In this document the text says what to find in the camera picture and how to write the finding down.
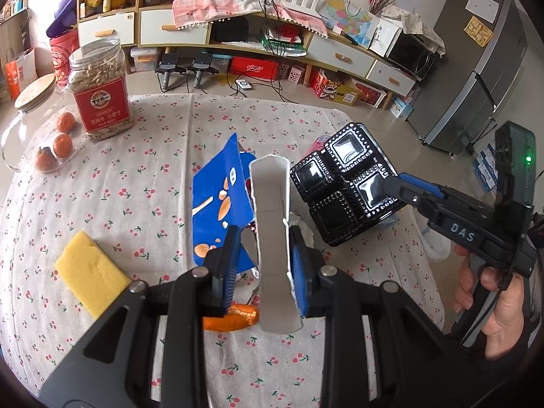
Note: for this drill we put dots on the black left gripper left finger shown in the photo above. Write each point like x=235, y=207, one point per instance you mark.
x=222, y=264

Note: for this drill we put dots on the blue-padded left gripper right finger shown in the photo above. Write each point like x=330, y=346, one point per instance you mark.
x=305, y=265

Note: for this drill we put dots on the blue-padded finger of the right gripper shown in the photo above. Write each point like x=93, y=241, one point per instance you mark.
x=410, y=189

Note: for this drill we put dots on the blue snack box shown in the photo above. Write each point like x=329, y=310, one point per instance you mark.
x=221, y=198

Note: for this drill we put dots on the black plastic food tray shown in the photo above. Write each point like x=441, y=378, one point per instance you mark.
x=343, y=184

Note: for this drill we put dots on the yellow sponge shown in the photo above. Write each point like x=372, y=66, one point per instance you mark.
x=90, y=275

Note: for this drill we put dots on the black microwave oven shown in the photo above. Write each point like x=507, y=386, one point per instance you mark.
x=406, y=51

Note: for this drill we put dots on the cherry print tablecloth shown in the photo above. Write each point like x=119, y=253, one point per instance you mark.
x=131, y=194

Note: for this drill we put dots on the grey refrigerator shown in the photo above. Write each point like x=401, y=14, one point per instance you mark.
x=485, y=43

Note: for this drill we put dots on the red box under cabinet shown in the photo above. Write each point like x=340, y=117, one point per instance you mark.
x=256, y=68

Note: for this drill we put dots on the colourful map poster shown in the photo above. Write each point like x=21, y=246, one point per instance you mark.
x=357, y=22

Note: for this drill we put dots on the orange tangerine middle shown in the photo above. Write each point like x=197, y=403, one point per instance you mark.
x=63, y=145

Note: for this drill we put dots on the orange tangerine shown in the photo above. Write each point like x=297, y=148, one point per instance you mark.
x=45, y=160
x=63, y=145
x=66, y=123

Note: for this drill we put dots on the orange tangerine front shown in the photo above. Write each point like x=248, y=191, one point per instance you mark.
x=45, y=160

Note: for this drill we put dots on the orange tangerine back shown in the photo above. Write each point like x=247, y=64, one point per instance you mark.
x=66, y=123

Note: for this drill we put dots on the glass jar wooden lid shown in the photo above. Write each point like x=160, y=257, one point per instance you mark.
x=38, y=107

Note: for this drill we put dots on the nut jar red label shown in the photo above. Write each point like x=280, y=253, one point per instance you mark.
x=97, y=81

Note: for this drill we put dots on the wooden TV cabinet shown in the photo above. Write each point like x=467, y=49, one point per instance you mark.
x=270, y=37

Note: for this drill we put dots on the pink cloth on cabinet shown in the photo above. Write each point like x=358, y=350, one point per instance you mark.
x=188, y=13

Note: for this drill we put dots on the wooden shelf unit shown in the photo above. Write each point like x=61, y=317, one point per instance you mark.
x=134, y=22

